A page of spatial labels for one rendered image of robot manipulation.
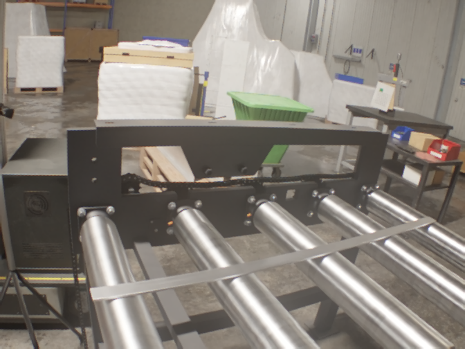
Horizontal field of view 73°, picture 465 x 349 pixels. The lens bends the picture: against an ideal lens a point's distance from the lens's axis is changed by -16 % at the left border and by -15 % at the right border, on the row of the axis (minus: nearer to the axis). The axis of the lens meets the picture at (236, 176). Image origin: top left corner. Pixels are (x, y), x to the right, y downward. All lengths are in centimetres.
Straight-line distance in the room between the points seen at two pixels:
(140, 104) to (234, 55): 139
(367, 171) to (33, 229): 154
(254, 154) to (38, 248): 110
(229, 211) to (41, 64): 807
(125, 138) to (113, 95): 353
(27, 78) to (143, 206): 810
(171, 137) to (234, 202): 35
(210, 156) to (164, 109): 334
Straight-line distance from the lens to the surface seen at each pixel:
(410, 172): 362
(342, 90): 794
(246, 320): 81
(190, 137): 114
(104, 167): 111
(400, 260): 121
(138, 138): 109
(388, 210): 159
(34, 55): 906
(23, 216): 174
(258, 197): 133
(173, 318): 94
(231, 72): 491
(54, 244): 178
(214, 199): 126
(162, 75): 444
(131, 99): 455
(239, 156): 124
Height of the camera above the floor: 143
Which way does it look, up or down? 20 degrees down
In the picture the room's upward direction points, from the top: 8 degrees clockwise
